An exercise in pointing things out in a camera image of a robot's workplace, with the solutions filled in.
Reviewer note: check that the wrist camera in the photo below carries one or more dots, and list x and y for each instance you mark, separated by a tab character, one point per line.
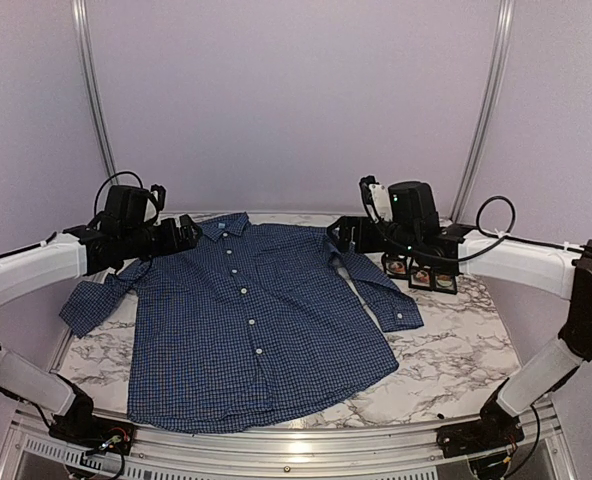
155	203
375	199

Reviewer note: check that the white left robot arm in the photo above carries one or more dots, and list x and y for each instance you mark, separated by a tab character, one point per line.
25	275

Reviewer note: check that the aluminium front rail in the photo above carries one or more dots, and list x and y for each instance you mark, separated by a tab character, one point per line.
407	451

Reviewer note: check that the right aluminium frame post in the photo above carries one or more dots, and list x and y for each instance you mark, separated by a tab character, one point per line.
491	94

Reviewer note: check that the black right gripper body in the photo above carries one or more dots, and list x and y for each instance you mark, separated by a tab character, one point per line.
401	240

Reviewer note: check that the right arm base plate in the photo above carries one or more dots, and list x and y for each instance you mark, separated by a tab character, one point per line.
494	428

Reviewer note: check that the blue checked button shirt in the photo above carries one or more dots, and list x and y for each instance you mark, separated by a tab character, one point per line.
257	325

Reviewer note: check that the left aluminium frame post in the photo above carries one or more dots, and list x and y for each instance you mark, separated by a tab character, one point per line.
84	40

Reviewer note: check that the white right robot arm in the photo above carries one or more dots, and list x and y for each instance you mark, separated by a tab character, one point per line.
544	288

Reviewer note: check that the aluminium frame post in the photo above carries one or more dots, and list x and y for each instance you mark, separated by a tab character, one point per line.
491	94
84	40

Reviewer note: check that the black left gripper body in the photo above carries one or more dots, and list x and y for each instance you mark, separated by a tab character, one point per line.
138	245

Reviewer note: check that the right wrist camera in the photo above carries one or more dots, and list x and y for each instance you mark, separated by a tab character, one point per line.
375	199

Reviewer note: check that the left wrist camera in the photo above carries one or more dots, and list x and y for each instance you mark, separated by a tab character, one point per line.
155	203

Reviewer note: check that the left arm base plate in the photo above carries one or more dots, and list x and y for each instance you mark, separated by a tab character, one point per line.
94	432

